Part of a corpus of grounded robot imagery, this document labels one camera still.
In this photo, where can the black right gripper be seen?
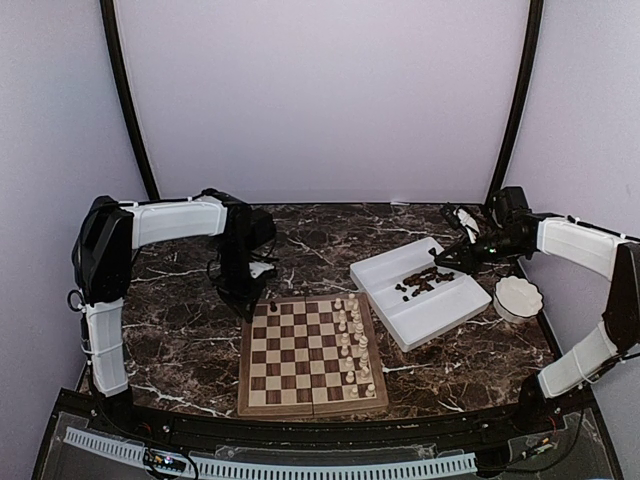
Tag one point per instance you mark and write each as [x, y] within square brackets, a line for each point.
[468, 261]

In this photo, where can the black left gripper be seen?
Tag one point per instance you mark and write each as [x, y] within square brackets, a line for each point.
[243, 296]

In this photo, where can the wooden chess board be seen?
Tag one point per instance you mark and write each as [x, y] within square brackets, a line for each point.
[281, 373]

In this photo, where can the white divided plastic tray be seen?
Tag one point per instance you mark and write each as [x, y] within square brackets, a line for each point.
[412, 324]

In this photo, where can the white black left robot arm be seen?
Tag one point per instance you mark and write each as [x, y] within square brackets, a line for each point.
[106, 251]

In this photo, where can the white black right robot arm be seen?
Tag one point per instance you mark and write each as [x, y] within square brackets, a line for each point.
[596, 264]

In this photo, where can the pile of dark chess pieces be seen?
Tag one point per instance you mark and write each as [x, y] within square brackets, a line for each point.
[423, 281]

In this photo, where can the white chess piece row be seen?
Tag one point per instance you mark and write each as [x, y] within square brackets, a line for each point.
[350, 372]

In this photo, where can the white scalloped bowl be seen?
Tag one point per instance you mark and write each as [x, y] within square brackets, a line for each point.
[516, 300]

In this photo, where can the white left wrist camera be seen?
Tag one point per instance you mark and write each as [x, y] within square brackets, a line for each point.
[262, 270]

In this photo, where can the black front rail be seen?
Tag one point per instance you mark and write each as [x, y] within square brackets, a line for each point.
[482, 430]

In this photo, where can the white slotted cable duct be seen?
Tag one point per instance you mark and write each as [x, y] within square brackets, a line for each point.
[253, 463]

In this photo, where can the right black frame post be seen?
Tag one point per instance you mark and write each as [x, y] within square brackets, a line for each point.
[529, 49]

